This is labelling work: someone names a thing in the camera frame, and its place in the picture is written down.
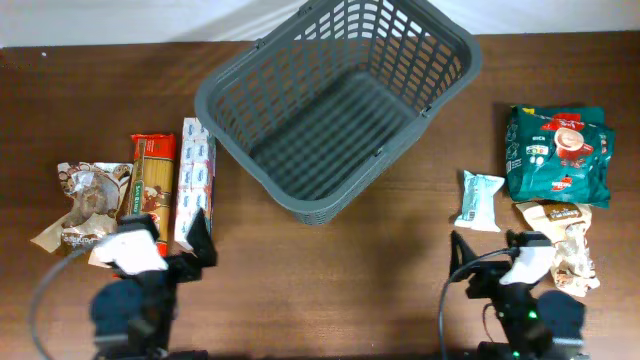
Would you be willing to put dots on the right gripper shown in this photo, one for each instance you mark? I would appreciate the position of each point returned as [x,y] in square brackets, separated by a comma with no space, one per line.
[490,276]

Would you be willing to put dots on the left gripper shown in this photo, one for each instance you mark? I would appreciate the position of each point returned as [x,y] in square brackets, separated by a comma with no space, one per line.
[200,241]

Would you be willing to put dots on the grey plastic shopping basket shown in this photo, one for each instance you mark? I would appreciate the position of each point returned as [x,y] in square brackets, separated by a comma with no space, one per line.
[320,107]

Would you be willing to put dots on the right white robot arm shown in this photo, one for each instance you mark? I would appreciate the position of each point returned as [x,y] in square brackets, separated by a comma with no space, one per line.
[544,327]

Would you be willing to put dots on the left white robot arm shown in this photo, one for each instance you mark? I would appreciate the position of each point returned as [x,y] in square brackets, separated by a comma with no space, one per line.
[133,316]

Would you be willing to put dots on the light blue snack packet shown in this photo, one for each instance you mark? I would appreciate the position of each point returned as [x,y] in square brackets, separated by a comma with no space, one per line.
[478,209]

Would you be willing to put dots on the white Kleenex tissue multipack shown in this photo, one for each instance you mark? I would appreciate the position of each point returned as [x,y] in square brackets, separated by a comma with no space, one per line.
[195,189]

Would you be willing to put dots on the San Remo spaghetti packet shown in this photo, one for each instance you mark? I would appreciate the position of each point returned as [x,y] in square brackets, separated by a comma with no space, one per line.
[151,184]

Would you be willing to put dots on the brown white cookie bag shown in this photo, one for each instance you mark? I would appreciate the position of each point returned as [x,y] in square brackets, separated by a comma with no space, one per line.
[97,191]

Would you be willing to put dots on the beige brown snack bag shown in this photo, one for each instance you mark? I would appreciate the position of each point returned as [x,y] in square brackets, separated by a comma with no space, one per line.
[565,225]

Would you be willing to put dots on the green Nescafe coffee bag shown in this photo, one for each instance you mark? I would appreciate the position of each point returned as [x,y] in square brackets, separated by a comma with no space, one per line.
[560,154]

